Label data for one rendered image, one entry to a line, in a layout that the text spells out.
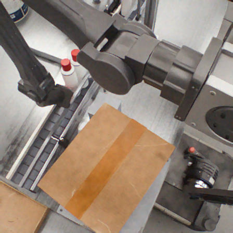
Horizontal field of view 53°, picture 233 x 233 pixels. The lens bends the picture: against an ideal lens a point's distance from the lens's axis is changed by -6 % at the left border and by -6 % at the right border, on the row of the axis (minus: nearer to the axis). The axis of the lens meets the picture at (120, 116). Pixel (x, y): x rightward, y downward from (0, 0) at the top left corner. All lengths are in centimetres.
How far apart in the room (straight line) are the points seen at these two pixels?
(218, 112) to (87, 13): 24
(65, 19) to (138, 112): 69
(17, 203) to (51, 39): 75
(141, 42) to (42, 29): 97
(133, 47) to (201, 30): 103
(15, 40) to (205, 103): 47
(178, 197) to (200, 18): 104
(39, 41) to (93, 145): 72
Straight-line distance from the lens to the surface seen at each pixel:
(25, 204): 98
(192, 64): 34
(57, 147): 95
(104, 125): 68
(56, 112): 100
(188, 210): 157
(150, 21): 115
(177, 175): 156
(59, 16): 41
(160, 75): 35
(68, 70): 88
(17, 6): 135
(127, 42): 38
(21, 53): 65
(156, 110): 104
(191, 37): 132
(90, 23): 39
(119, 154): 65
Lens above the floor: 175
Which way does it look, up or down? 65 degrees down
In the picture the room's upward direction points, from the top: straight up
